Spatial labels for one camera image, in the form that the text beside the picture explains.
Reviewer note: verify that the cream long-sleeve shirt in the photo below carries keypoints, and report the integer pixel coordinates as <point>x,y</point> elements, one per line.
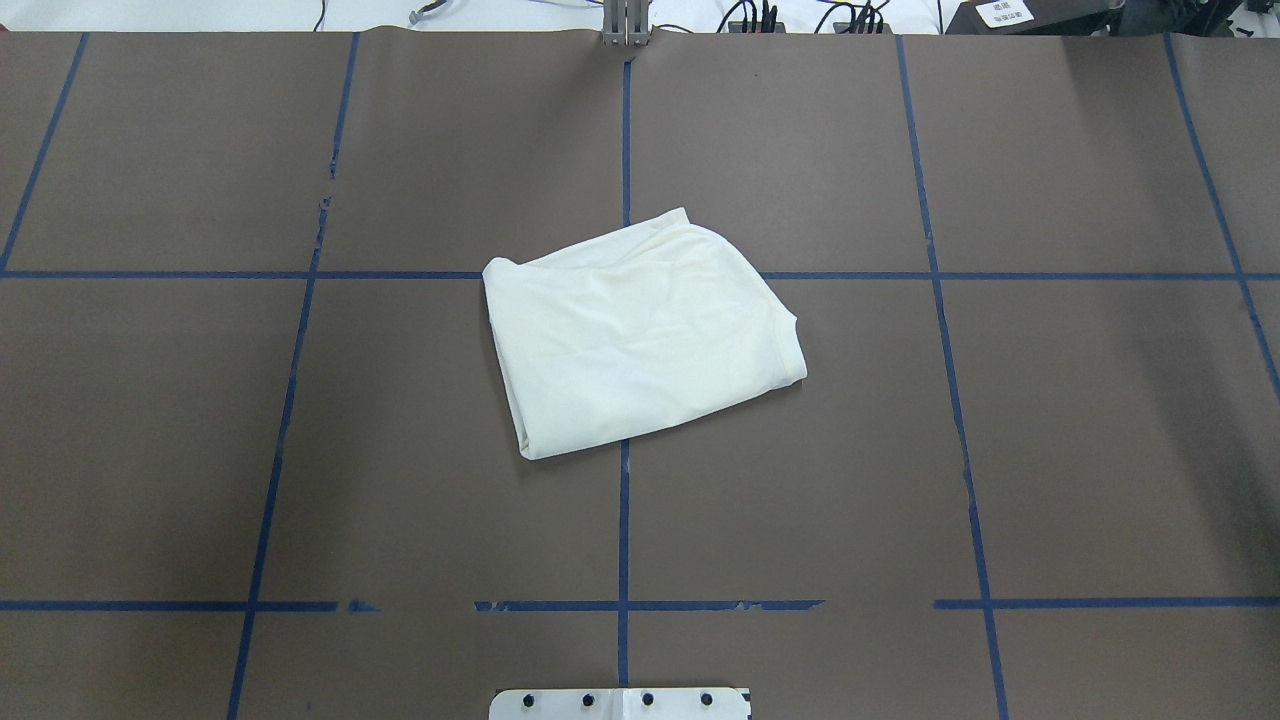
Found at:
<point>635,331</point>

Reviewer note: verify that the small electronics board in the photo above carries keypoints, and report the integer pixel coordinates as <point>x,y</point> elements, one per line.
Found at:
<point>748,17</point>
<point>854,18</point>

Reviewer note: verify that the aluminium frame post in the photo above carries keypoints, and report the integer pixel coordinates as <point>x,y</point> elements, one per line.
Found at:
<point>626,23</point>

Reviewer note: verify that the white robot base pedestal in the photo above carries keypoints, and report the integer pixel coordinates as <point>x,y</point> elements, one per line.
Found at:
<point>623,703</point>

